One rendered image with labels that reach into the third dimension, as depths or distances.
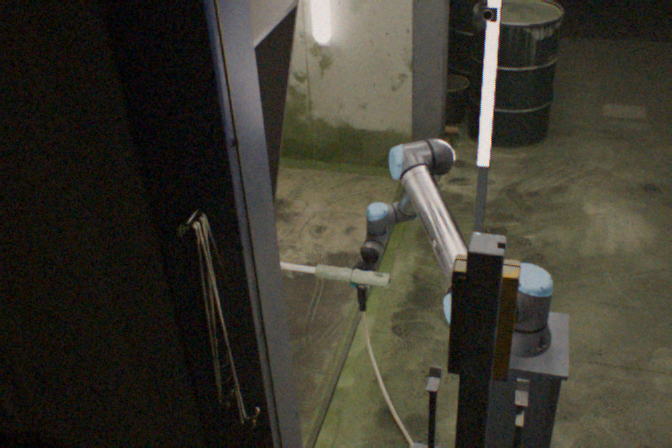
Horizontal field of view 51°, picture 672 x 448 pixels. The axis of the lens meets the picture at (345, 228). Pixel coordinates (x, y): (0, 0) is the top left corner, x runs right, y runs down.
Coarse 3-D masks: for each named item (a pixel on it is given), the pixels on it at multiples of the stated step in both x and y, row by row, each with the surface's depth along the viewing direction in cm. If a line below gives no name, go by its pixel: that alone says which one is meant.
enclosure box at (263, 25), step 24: (264, 0) 233; (288, 0) 237; (264, 24) 217; (288, 24) 248; (264, 48) 256; (288, 48) 253; (264, 72) 261; (288, 72) 258; (264, 96) 267; (264, 120) 272
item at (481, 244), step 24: (480, 240) 118; (504, 240) 118; (480, 264) 116; (480, 288) 119; (480, 312) 122; (480, 336) 125; (480, 360) 128; (480, 384) 131; (480, 408) 135; (456, 432) 140; (480, 432) 138
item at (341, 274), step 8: (280, 264) 296; (288, 264) 295; (320, 264) 293; (312, 272) 293; (320, 272) 290; (328, 272) 289; (336, 272) 289; (344, 272) 288; (352, 272) 289; (360, 272) 288; (368, 272) 287; (376, 272) 285; (336, 280) 291; (344, 280) 289; (352, 280) 288; (360, 280) 286; (368, 280) 285; (376, 280) 284; (384, 280) 283; (360, 288) 291; (360, 296) 294; (360, 304) 297
